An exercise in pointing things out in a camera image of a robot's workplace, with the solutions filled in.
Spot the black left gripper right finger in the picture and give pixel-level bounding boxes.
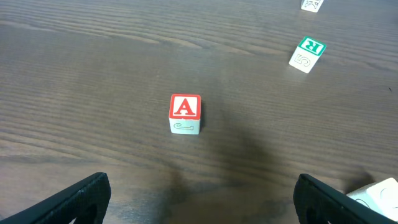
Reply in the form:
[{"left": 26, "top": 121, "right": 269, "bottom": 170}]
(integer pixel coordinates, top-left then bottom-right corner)
[{"left": 293, "top": 174, "right": 395, "bottom": 224}]

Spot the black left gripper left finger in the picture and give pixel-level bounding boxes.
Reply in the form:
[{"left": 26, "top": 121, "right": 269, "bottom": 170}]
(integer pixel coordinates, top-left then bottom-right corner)
[{"left": 1, "top": 172, "right": 111, "bottom": 224}]

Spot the red letter A block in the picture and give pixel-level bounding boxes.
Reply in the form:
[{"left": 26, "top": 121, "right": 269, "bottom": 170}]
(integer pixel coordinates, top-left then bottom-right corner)
[{"left": 169, "top": 94, "right": 201, "bottom": 135}]

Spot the yellow faced wooden block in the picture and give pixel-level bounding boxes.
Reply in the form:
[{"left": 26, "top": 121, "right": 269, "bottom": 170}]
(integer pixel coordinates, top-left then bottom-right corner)
[{"left": 347, "top": 177, "right": 397, "bottom": 222}]

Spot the green letter R block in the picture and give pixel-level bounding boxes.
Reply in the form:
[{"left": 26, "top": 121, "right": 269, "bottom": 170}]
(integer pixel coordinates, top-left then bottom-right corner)
[{"left": 289, "top": 36, "right": 327, "bottom": 73}]

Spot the white block far top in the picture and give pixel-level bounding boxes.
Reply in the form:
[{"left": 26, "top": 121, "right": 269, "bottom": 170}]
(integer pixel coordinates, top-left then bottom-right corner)
[{"left": 300, "top": 0, "right": 324, "bottom": 13}]

